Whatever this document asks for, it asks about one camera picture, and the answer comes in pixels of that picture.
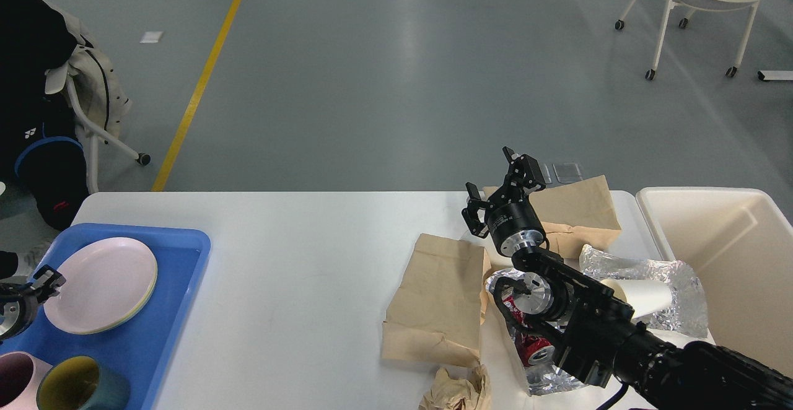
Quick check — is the pink mug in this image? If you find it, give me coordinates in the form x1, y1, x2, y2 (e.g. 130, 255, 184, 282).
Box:
1, 351, 52, 409

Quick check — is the yellow plate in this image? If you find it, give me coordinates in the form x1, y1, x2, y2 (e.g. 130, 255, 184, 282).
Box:
76, 260, 158, 334

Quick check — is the aluminium foil under can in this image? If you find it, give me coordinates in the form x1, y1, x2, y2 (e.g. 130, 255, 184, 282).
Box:
485, 268, 586, 396

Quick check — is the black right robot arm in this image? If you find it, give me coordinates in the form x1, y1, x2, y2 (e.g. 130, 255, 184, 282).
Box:
462, 147, 792, 409

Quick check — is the crushed red soda can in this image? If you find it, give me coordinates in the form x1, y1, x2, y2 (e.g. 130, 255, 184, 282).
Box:
507, 323, 554, 368

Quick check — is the crumpled brown paper ball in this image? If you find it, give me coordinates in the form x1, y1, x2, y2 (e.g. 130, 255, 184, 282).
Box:
418, 365, 493, 409

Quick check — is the beige plastic bin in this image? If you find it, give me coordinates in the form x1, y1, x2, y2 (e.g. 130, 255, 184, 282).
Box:
636, 187, 792, 376

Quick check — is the white paper cup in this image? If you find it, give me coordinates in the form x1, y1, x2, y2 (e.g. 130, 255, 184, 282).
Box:
600, 279, 672, 320

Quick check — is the white floor label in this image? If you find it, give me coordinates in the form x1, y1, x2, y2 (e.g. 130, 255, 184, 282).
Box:
139, 31, 164, 44

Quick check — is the flat brown paper bag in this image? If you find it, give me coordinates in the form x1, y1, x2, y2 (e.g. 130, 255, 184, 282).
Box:
380, 234, 491, 368

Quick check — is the pink plate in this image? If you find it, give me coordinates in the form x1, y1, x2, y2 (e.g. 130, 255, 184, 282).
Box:
43, 237, 158, 336

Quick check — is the person in black clothes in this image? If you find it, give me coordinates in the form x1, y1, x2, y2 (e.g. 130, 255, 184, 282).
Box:
1, 0, 89, 230

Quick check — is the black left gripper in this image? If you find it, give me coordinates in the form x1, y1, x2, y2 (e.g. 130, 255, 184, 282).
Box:
1, 265, 67, 342

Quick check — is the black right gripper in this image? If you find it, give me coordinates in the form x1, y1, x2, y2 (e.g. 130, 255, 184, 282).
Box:
462, 146, 547, 257

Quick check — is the dark teal mug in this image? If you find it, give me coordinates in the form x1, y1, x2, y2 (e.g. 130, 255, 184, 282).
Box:
36, 355, 131, 409

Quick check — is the white bar on floor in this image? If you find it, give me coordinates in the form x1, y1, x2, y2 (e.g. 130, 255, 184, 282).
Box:
757, 69, 793, 82

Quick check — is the brown paper bag rear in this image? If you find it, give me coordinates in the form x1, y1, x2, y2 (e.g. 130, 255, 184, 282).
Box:
482, 175, 623, 260

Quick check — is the crumpled aluminium foil right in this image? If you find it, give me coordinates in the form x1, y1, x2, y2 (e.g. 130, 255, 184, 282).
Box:
579, 245, 709, 339

